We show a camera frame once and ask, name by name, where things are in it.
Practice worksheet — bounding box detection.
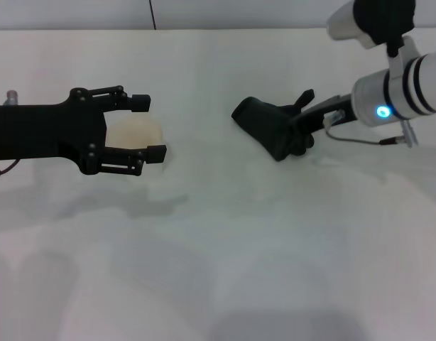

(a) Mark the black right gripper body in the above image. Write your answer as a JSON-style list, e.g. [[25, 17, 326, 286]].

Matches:
[[322, 93, 356, 128]]

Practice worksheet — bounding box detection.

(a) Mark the white paper cup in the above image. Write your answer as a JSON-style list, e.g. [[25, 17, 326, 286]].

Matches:
[[104, 118, 171, 185]]

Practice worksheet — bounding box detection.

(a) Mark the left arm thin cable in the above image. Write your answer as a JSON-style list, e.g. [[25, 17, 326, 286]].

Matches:
[[0, 158, 23, 178]]

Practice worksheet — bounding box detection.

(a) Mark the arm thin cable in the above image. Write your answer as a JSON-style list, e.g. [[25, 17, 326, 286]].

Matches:
[[323, 110, 416, 148], [0, 158, 23, 178]]

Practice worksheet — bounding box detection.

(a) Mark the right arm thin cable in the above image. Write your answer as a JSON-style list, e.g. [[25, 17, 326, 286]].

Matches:
[[323, 110, 416, 148]]

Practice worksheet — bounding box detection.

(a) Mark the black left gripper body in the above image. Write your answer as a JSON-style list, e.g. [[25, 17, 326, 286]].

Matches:
[[0, 87, 109, 176]]

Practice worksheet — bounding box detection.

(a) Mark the dark blue rag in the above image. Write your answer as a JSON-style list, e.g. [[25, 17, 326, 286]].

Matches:
[[231, 88, 316, 163]]

